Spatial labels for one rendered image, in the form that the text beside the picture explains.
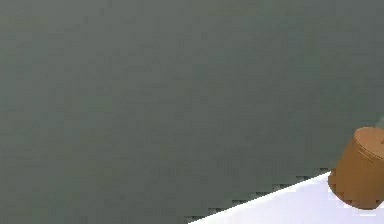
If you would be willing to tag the brown plant pot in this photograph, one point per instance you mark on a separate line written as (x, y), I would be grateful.
(360, 173)

